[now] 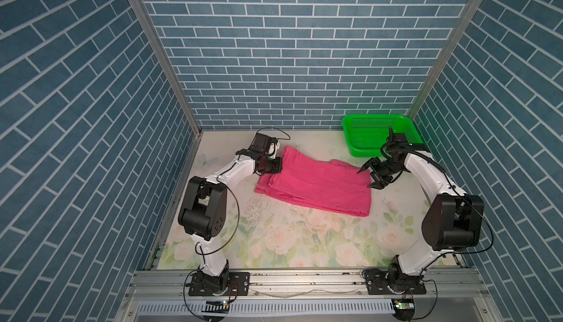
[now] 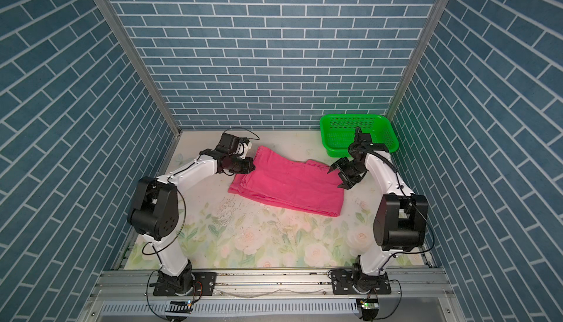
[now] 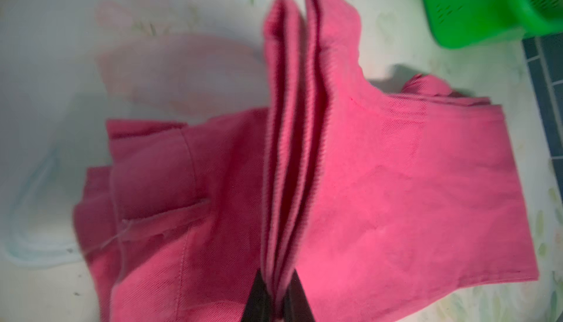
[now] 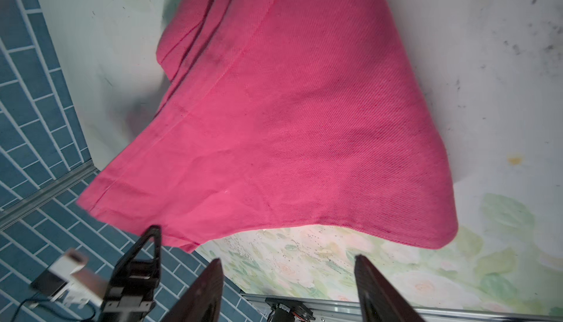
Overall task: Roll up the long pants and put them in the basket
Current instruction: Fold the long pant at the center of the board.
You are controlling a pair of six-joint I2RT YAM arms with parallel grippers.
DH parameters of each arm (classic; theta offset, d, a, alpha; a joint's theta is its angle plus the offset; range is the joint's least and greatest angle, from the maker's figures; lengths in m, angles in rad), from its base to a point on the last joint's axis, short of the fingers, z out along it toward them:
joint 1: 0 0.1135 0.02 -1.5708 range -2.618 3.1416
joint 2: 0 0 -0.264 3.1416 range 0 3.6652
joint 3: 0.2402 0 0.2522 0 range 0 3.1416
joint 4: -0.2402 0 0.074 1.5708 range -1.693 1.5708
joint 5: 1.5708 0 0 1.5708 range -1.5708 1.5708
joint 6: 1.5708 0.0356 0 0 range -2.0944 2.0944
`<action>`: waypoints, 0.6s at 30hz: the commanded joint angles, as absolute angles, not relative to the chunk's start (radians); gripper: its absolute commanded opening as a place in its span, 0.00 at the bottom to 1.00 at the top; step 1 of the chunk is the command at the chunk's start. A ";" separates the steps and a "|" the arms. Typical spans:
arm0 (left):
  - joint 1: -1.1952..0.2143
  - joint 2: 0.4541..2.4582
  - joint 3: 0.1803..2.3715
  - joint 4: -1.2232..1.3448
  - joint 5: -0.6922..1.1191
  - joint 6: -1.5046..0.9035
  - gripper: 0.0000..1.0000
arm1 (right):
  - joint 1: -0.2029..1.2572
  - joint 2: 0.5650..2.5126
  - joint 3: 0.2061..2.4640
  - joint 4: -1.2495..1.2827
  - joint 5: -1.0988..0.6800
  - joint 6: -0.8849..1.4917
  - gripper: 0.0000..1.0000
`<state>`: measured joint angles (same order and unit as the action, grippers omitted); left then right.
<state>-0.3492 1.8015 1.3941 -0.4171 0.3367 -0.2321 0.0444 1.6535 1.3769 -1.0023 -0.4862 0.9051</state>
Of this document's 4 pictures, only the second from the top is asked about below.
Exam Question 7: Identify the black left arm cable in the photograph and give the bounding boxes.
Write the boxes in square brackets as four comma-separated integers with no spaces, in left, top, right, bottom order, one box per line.
[140,127,261,322]

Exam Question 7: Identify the aluminium right corner post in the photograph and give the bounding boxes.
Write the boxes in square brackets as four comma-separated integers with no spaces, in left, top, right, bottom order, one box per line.
[386,0,449,121]

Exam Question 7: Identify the aluminium left corner post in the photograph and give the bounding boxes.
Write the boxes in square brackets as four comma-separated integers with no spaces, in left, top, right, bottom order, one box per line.
[75,0,182,137]

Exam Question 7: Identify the white slotted cable duct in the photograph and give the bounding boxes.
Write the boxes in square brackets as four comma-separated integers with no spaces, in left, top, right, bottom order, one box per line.
[101,298,359,318]

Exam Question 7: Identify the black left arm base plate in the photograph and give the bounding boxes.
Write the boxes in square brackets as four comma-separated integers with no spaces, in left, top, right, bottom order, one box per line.
[150,271,217,298]

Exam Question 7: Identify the pink long pants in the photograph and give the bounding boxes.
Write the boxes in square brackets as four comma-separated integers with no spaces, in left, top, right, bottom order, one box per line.
[228,146,344,217]

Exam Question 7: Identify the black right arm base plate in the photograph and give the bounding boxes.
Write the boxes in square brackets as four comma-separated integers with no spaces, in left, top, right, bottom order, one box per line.
[328,269,391,295]

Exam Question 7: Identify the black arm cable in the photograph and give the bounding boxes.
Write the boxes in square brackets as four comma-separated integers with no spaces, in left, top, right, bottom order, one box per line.
[140,127,261,322]
[327,145,436,321]

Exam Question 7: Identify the aluminium front rail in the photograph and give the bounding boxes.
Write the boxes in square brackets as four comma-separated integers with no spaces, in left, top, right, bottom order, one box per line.
[87,268,454,301]

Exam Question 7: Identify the aluminium corner post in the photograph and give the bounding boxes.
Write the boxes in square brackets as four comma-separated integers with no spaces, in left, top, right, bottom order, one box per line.
[75,0,182,137]
[386,0,449,121]

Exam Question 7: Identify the floral table mat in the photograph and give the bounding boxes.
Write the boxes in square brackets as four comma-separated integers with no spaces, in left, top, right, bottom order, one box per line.
[125,131,402,270]

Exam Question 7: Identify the green plastic basket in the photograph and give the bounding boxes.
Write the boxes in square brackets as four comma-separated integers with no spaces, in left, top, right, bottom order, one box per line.
[320,114,400,158]

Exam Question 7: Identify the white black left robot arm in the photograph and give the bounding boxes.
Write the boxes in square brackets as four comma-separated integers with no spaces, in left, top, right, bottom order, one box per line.
[127,132,260,296]

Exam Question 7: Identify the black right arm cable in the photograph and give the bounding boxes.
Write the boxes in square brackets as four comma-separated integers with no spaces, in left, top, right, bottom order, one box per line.
[327,145,436,321]

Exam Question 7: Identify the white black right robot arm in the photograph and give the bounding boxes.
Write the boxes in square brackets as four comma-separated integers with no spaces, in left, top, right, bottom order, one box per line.
[329,127,429,294]

